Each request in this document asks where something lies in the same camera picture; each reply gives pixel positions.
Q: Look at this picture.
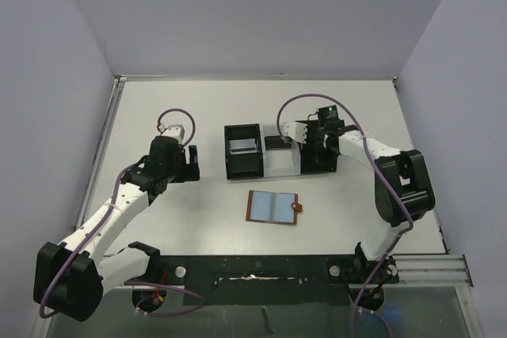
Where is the dark card pocket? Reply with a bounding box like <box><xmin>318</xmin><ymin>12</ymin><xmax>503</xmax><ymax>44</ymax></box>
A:
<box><xmin>265</xmin><ymin>136</ymin><xmax>292</xmax><ymax>150</ymax></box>

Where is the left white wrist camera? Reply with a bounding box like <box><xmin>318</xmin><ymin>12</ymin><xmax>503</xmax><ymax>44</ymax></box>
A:
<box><xmin>158</xmin><ymin>123</ymin><xmax>185</xmax><ymax>145</ymax></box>

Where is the aluminium left rail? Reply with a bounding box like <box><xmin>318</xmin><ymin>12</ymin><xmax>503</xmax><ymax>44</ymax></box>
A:
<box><xmin>73</xmin><ymin>75</ymin><xmax>127</xmax><ymax>231</ymax></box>

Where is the black white three-bin tray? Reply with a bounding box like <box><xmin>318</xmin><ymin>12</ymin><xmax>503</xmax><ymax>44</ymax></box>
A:
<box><xmin>224</xmin><ymin>123</ymin><xmax>337</xmax><ymax>180</ymax></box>

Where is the brown leather card holder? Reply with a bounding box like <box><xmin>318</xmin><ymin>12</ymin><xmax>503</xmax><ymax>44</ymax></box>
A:
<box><xmin>246</xmin><ymin>190</ymin><xmax>305</xmax><ymax>226</ymax></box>

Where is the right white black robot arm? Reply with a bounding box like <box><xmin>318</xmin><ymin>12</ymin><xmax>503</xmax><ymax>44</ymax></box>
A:
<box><xmin>306</xmin><ymin>105</ymin><xmax>435</xmax><ymax>282</ymax></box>

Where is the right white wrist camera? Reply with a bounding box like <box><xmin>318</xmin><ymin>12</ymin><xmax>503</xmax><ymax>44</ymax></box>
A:
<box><xmin>280</xmin><ymin>121</ymin><xmax>307</xmax><ymax>144</ymax></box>

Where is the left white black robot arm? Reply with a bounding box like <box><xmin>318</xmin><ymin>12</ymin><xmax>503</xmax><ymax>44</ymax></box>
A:
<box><xmin>33</xmin><ymin>135</ymin><xmax>200</xmax><ymax>321</ymax></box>

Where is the silver white card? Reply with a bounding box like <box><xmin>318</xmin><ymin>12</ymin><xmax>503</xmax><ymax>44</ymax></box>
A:
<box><xmin>229</xmin><ymin>139</ymin><xmax>257</xmax><ymax>155</ymax></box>

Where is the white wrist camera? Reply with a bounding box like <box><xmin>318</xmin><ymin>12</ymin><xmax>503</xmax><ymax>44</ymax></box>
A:
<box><xmin>280</xmin><ymin>121</ymin><xmax>307</xmax><ymax>144</ymax></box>
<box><xmin>158</xmin><ymin>123</ymin><xmax>185</xmax><ymax>145</ymax></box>

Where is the aluminium front rail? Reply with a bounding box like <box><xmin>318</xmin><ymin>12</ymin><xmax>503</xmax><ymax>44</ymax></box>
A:
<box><xmin>89</xmin><ymin>253</ymin><xmax>475</xmax><ymax>290</ymax></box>

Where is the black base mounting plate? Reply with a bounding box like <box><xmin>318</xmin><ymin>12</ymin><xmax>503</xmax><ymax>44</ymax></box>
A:
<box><xmin>132</xmin><ymin>250</ymin><xmax>399</xmax><ymax>311</ymax></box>

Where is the aluminium rail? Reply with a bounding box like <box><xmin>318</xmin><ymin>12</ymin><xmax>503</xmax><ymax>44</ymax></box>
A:
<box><xmin>89</xmin><ymin>253</ymin><xmax>475</xmax><ymax>290</ymax></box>
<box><xmin>73</xmin><ymin>75</ymin><xmax>127</xmax><ymax>231</ymax></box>

